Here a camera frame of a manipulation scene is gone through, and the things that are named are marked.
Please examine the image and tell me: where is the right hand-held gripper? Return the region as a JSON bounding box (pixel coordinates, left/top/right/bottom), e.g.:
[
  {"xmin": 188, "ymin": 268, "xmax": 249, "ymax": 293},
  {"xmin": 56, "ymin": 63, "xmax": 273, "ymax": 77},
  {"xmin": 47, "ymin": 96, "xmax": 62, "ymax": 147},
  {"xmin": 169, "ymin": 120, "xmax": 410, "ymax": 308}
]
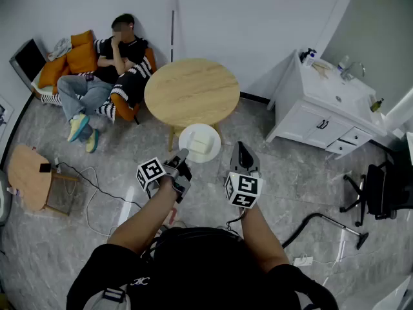
[{"xmin": 224, "ymin": 140, "xmax": 264, "ymax": 210}]

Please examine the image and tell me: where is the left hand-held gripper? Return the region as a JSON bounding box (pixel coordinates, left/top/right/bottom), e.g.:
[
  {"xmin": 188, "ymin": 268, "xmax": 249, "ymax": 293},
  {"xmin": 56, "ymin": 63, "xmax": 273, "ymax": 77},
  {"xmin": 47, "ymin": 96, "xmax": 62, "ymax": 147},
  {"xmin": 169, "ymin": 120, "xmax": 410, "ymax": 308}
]
[{"xmin": 136, "ymin": 148, "xmax": 193, "ymax": 204}]

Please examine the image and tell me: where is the white tofu block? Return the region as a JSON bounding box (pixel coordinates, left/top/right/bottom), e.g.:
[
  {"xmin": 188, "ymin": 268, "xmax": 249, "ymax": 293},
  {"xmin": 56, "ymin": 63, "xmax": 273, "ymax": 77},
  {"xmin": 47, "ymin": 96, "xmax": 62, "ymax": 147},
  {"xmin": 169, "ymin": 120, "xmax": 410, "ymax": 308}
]
[{"xmin": 188, "ymin": 131, "xmax": 216, "ymax": 155}]

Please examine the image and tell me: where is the white round plate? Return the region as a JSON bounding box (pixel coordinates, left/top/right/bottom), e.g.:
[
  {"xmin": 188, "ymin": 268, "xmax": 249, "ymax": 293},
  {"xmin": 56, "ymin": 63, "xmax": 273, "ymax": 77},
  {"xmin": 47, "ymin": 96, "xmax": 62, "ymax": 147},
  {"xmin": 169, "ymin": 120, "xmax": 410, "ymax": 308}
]
[{"xmin": 178, "ymin": 123, "xmax": 222, "ymax": 164}]

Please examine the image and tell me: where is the person's left forearm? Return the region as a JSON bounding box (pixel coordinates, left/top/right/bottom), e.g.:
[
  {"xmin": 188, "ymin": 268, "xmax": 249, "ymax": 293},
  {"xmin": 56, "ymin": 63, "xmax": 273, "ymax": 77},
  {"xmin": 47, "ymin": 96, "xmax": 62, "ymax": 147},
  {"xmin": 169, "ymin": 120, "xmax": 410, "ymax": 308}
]
[{"xmin": 108, "ymin": 175, "xmax": 181, "ymax": 257}]

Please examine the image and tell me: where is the person's right forearm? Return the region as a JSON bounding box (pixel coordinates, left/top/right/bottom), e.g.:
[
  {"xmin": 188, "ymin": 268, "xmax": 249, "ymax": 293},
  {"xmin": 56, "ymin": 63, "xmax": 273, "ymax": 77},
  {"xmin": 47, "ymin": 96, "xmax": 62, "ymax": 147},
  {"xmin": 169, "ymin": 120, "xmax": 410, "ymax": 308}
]
[{"xmin": 240, "ymin": 205, "xmax": 291, "ymax": 274}]

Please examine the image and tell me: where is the round wooden table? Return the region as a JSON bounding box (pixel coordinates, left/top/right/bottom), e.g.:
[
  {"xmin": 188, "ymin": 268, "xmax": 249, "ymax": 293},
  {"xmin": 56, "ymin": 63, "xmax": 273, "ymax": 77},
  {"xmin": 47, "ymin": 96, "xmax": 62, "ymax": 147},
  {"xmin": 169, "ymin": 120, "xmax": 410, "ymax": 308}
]
[{"xmin": 143, "ymin": 58, "xmax": 241, "ymax": 153}]

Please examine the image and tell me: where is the orange armchair sofa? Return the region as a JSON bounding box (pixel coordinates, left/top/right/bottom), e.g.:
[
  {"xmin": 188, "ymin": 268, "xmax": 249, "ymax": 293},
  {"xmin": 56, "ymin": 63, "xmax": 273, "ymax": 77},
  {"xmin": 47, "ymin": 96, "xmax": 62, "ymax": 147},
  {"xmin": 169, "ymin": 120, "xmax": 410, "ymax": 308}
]
[{"xmin": 31, "ymin": 29, "xmax": 158, "ymax": 125}]

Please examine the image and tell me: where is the white vanity cabinet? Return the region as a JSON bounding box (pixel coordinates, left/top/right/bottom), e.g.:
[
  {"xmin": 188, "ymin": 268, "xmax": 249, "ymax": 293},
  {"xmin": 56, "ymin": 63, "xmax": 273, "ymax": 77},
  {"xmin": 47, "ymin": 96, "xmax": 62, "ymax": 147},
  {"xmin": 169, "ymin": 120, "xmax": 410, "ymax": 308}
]
[{"xmin": 265, "ymin": 49, "xmax": 388, "ymax": 160}]

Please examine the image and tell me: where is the black white striped blanket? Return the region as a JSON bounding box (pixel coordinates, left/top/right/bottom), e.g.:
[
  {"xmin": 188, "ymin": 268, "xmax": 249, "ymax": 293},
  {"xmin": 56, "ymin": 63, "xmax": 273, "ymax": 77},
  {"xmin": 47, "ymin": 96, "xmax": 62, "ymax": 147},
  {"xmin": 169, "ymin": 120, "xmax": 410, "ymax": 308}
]
[{"xmin": 40, "ymin": 39, "xmax": 154, "ymax": 124}]

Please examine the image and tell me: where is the person's black shirt torso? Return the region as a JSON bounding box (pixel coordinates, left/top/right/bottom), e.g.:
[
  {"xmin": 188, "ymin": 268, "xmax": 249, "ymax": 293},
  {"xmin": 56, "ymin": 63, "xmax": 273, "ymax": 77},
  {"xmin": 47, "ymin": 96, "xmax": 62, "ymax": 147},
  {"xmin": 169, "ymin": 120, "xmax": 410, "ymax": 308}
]
[{"xmin": 66, "ymin": 226, "xmax": 339, "ymax": 310}]

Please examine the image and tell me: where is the flat white power strip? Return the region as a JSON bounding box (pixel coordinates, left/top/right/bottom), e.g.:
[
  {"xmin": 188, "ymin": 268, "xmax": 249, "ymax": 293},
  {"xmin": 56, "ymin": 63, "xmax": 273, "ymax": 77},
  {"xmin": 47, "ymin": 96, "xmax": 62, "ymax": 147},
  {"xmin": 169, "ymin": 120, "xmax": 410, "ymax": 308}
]
[{"xmin": 292, "ymin": 253, "xmax": 314, "ymax": 267}]

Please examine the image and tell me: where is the black pump bottle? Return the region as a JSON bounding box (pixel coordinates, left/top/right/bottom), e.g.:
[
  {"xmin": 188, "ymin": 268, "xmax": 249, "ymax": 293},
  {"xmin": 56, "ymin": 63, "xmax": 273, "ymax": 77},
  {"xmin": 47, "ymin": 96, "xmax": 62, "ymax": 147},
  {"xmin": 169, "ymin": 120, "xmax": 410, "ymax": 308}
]
[{"xmin": 299, "ymin": 48, "xmax": 317, "ymax": 67}]

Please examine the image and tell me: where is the grey white pole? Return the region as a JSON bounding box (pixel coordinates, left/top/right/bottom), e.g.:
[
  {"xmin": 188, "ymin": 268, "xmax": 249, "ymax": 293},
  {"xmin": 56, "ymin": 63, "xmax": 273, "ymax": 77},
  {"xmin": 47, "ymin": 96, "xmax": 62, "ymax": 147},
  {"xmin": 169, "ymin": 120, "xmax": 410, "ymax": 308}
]
[{"xmin": 170, "ymin": 0, "xmax": 177, "ymax": 63}]

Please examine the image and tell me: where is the chrome faucet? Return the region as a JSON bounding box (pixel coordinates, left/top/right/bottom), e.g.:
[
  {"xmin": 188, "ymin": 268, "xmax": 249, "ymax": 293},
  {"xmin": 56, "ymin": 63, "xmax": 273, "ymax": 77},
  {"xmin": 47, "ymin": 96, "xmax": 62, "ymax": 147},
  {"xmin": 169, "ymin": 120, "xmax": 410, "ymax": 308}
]
[{"xmin": 340, "ymin": 61, "xmax": 366, "ymax": 82}]

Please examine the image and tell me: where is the large orange cushion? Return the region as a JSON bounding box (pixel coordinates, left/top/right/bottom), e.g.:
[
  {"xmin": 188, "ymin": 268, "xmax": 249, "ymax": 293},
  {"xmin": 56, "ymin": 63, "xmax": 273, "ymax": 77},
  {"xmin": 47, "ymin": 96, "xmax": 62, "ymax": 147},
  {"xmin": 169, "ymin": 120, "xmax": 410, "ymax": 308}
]
[{"xmin": 66, "ymin": 41, "xmax": 99, "ymax": 74}]

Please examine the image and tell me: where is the black office chair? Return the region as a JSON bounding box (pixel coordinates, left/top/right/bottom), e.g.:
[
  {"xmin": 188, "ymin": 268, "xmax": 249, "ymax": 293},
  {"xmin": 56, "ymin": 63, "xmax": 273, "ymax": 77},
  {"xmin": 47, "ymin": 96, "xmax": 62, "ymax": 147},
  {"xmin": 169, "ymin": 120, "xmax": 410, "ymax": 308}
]
[{"xmin": 339, "ymin": 161, "xmax": 413, "ymax": 228}]

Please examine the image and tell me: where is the small orange cushion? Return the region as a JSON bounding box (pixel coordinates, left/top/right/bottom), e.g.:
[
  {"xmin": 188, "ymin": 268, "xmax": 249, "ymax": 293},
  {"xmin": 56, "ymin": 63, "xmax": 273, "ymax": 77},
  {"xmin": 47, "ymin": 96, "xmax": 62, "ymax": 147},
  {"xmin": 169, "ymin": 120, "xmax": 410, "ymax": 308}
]
[{"xmin": 70, "ymin": 30, "xmax": 95, "ymax": 48}]

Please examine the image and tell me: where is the long orange cushion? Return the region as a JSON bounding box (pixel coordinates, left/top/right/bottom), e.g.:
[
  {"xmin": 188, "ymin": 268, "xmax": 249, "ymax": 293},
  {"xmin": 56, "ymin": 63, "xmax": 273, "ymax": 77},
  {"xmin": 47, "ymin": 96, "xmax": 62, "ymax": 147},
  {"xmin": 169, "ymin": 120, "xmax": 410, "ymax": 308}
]
[{"xmin": 37, "ymin": 55, "xmax": 68, "ymax": 89}]

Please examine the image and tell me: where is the small wooden side table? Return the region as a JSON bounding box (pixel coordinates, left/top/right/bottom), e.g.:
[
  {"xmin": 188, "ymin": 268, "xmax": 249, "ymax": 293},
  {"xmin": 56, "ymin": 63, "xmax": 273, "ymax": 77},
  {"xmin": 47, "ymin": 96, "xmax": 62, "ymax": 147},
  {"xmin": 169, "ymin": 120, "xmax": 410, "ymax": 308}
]
[{"xmin": 6, "ymin": 144, "xmax": 80, "ymax": 218}]

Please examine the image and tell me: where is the grey crumpled cloth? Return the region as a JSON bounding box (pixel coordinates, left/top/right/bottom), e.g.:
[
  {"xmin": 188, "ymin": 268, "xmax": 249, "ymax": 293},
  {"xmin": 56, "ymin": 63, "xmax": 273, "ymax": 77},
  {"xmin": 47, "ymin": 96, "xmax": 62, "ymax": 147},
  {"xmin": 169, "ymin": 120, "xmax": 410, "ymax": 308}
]
[{"xmin": 47, "ymin": 37, "xmax": 74, "ymax": 62}]

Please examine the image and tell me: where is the white round appliance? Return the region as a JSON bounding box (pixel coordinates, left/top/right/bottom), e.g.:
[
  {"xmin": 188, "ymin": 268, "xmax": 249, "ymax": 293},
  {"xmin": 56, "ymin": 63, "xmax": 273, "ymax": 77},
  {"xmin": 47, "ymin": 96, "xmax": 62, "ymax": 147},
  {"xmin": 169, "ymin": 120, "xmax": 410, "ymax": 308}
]
[{"xmin": 0, "ymin": 169, "xmax": 13, "ymax": 227}]

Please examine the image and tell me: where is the black vacuum hose and wand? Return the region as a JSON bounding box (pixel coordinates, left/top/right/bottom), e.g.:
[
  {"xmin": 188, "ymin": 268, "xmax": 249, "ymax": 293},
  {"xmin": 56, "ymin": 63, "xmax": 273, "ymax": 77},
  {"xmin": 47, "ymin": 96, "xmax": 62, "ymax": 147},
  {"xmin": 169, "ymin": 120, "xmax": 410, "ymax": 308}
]
[{"xmin": 281, "ymin": 212, "xmax": 370, "ymax": 251}]

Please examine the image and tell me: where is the black floor cable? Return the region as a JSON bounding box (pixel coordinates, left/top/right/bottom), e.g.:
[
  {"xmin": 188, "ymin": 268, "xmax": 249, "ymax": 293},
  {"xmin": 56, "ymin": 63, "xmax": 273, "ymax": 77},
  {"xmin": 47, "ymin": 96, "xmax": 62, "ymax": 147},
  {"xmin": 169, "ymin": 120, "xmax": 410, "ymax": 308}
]
[{"xmin": 56, "ymin": 161, "xmax": 143, "ymax": 209}]

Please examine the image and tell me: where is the white floor cable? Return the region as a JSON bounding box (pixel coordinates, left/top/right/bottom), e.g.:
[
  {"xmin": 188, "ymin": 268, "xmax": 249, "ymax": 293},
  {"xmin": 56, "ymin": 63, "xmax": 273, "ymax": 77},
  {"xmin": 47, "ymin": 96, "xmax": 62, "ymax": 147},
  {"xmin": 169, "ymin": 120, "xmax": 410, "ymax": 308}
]
[{"xmin": 64, "ymin": 165, "xmax": 112, "ymax": 238}]

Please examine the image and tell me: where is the grey bag with strap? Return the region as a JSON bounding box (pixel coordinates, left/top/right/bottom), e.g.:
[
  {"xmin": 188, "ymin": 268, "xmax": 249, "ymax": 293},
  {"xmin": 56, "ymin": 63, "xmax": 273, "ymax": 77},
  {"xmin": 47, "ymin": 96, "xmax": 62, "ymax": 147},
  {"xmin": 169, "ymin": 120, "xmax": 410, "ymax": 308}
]
[{"xmin": 82, "ymin": 282, "xmax": 132, "ymax": 310}]

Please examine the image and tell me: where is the black screen grey frame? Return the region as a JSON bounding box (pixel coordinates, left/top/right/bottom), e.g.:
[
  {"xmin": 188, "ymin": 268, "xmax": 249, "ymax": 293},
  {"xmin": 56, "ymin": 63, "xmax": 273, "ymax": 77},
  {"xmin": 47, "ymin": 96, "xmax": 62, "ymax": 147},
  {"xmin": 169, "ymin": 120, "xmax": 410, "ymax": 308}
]
[{"xmin": 8, "ymin": 38, "xmax": 48, "ymax": 90}]

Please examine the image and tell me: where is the white wall poster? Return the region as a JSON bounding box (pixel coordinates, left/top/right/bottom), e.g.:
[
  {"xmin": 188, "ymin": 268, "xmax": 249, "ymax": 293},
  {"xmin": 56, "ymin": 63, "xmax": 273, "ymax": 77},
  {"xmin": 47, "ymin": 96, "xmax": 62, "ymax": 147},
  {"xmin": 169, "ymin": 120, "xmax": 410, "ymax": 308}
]
[{"xmin": 0, "ymin": 95, "xmax": 15, "ymax": 141}]

